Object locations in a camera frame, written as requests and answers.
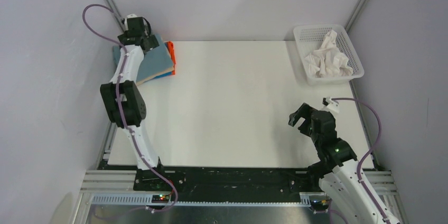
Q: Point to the folded orange t-shirt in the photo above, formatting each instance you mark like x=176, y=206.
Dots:
x=170, y=47

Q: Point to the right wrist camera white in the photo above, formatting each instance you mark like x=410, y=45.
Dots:
x=330, y=105

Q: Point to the folded blue t-shirt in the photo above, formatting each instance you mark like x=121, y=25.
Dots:
x=165, y=74

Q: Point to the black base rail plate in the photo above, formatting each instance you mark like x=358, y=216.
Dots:
x=228, y=184

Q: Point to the grey-blue t-shirt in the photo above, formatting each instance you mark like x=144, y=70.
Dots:
x=154, y=61

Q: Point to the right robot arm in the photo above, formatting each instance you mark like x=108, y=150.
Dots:
x=338, y=172

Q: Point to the white plastic basket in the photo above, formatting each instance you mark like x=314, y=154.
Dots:
x=310, y=37

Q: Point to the aluminium frame rail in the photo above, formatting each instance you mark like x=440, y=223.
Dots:
x=116, y=187

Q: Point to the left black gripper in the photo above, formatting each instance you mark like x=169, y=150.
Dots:
x=152, y=40

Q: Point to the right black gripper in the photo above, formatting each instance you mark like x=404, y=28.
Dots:
x=304, y=111

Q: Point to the folded tan t-shirt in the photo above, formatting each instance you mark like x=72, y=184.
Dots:
x=141, y=81

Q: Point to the crumpled white t-shirt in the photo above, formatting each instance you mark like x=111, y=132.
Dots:
x=328, y=61

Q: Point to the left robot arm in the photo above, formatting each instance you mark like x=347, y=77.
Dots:
x=123, y=102

